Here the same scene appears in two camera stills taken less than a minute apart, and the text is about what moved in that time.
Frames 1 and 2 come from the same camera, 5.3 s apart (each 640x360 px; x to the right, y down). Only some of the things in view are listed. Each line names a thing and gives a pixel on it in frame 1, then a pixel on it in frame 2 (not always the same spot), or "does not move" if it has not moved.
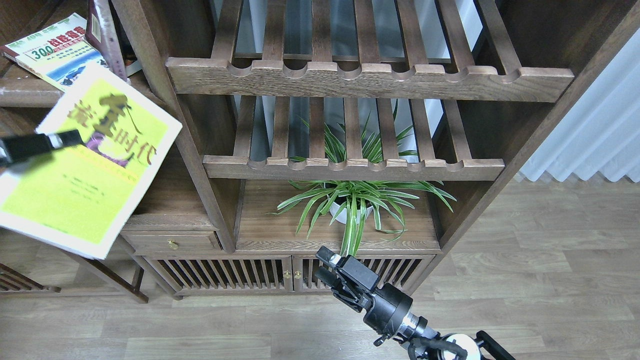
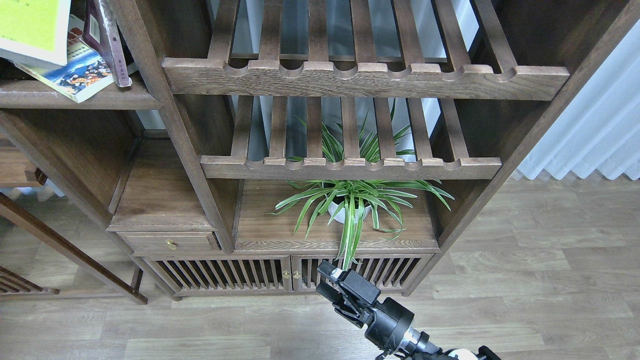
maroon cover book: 102,31 does not move
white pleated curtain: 601,133 does not move
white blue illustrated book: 57,53 -> 85,74
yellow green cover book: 81,197 -> 35,31
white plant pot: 342,217 does not move
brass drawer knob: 172,244 does not move
